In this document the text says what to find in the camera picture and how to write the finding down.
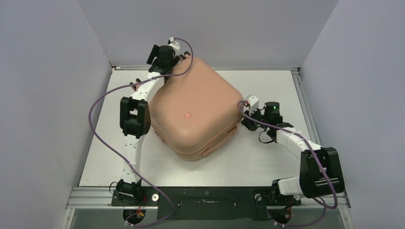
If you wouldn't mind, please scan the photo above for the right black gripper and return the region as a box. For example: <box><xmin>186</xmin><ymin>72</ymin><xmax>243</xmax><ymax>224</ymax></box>
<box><xmin>242</xmin><ymin>105</ymin><xmax>270</xmax><ymax>132</ymax></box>

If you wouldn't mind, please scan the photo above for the pink hard-shell suitcase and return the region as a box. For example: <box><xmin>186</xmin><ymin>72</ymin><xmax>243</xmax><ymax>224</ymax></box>
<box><xmin>149</xmin><ymin>56</ymin><xmax>243</xmax><ymax>161</ymax></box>

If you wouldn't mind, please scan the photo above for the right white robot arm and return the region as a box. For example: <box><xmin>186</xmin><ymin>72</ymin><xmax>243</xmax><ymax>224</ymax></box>
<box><xmin>237</xmin><ymin>100</ymin><xmax>345</xmax><ymax>204</ymax></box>

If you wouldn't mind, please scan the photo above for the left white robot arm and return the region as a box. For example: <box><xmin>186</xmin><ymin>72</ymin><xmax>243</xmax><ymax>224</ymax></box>
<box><xmin>116</xmin><ymin>41</ymin><xmax>182</xmax><ymax>205</ymax></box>

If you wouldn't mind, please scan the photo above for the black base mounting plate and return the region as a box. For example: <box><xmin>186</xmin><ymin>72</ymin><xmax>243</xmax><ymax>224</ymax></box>
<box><xmin>111</xmin><ymin>187</ymin><xmax>301</xmax><ymax>221</ymax></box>

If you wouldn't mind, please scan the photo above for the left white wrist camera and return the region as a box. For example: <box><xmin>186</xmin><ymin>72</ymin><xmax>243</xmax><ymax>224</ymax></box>
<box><xmin>168</xmin><ymin>37</ymin><xmax>180</xmax><ymax>51</ymax></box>

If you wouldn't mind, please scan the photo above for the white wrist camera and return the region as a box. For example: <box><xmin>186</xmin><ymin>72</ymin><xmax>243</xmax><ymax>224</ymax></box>
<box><xmin>168</xmin><ymin>37</ymin><xmax>180</xmax><ymax>51</ymax></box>
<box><xmin>245</xmin><ymin>94</ymin><xmax>259</xmax><ymax>115</ymax></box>

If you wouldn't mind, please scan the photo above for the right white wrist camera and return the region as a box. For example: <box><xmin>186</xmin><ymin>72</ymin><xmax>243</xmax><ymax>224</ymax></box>
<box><xmin>245</xmin><ymin>94</ymin><xmax>259</xmax><ymax>115</ymax></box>

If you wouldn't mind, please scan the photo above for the aluminium frame rail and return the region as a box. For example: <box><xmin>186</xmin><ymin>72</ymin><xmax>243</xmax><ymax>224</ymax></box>
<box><xmin>62</xmin><ymin>187</ymin><xmax>354</xmax><ymax>229</ymax></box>

